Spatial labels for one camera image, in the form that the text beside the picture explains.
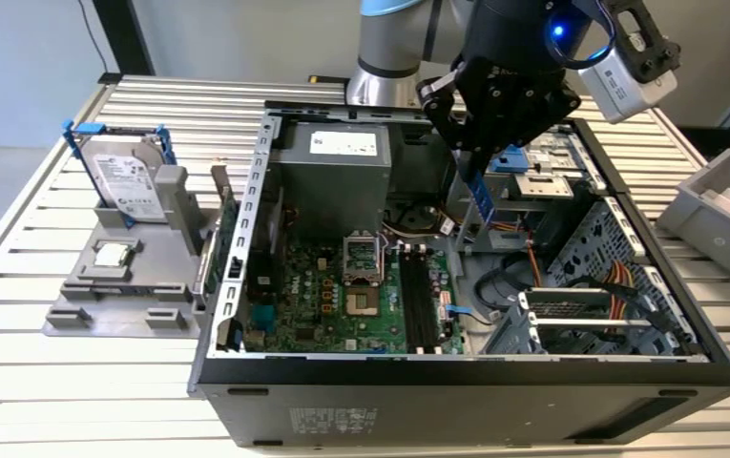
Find CPU socket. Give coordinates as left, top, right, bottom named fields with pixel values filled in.
left=345, top=284, right=382, bottom=319

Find metal socket cover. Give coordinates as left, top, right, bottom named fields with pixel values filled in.
left=342, top=231, right=385, bottom=286

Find black cable yellow tag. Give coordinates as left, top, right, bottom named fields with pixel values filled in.
left=308, top=74, right=350, bottom=104

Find grey plastic bin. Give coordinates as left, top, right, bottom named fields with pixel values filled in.
left=656, top=148, right=730, bottom=283

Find grey parts rack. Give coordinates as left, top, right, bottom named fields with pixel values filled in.
left=43, top=164, right=226, bottom=338

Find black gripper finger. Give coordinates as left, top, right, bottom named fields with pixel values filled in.
left=416, top=71, right=482, bottom=166
left=480, top=88, right=581, bottom=166

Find black post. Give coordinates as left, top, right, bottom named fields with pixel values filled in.
left=93, top=0, right=157, bottom=77

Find hard disk in blue carrier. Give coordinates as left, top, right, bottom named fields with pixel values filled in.
left=61, top=118, right=177, bottom=226

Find silver CPU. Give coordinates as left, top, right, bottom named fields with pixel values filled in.
left=94, top=240, right=131, bottom=266

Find green motherboard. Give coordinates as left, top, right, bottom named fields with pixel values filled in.
left=243, top=238, right=469, bottom=357

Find black RAM slot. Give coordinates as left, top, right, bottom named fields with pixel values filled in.
left=414, top=243, right=438, bottom=355
left=406, top=243, right=430, bottom=355
left=398, top=243, right=422, bottom=355

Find grey disk bay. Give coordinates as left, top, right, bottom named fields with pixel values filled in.
left=484, top=284, right=701, bottom=357

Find black PC case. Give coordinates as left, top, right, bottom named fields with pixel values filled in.
left=185, top=98, right=730, bottom=449

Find green graphics card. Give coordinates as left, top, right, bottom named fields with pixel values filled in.
left=193, top=163, right=243, bottom=309

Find blue plastic drive latch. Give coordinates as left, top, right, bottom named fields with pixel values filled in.
left=492, top=145, right=529, bottom=173

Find grey power supply unit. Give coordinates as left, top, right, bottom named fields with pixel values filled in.
left=272, top=119, right=397, bottom=239

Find coloured wire bundle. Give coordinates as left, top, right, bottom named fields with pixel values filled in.
left=601, top=260, right=638, bottom=328

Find silver drive bay cage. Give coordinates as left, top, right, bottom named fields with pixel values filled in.
left=446, top=124, right=604, bottom=252

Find orange red wire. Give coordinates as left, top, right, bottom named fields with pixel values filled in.
left=525, top=237, right=546, bottom=288

